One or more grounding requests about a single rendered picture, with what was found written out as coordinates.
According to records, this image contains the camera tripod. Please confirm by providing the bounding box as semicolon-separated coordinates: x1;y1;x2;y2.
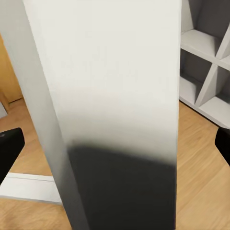
0;0;182;230

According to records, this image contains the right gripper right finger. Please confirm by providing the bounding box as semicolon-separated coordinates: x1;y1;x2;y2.
215;127;230;166

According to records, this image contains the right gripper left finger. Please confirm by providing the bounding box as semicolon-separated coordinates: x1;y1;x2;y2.
0;127;25;185

